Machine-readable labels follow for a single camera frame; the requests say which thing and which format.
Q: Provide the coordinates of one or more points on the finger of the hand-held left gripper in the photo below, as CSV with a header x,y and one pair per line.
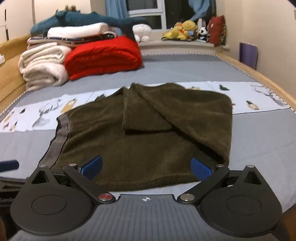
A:
x,y
8,165
10,182

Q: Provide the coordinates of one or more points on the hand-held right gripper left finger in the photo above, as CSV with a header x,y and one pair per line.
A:
x,y
93,166

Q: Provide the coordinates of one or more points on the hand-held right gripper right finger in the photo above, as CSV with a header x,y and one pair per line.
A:
x,y
201,170

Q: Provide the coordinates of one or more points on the olive green knit sweater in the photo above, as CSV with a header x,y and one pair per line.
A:
x,y
138,150

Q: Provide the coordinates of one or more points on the grey printed bed sheet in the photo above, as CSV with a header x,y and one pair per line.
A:
x,y
185,69

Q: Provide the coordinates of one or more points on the cream folded blanket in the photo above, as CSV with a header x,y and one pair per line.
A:
x,y
41,64

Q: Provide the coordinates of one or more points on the red folded blanket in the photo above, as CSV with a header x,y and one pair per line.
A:
x,y
104,58

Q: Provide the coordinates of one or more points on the purple box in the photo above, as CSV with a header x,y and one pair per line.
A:
x,y
248,55

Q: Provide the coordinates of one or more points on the white window sill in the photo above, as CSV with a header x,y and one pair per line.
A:
x,y
180,47

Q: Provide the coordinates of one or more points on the striped folded cloth stack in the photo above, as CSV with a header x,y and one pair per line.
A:
x,y
53,41

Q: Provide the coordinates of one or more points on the white folded towel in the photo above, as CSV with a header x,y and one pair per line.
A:
x,y
78,29

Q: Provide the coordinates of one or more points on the panda plush toy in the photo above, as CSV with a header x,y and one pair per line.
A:
x,y
203,31

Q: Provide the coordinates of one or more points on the red bag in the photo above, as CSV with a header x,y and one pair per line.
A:
x,y
216,30

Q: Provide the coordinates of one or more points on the white plush toy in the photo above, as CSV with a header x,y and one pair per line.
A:
x,y
142,31

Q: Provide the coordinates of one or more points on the yellow and orange plush toy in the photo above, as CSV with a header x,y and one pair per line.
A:
x,y
187,25

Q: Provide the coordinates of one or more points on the white wardrobe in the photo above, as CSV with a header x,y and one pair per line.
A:
x,y
13,18

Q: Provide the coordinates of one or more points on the blue shark plush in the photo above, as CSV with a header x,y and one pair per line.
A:
x,y
76,18

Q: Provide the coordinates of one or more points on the tan plush toy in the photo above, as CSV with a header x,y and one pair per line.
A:
x,y
69,8

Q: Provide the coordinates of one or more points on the window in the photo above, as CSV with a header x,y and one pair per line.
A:
x,y
175,11

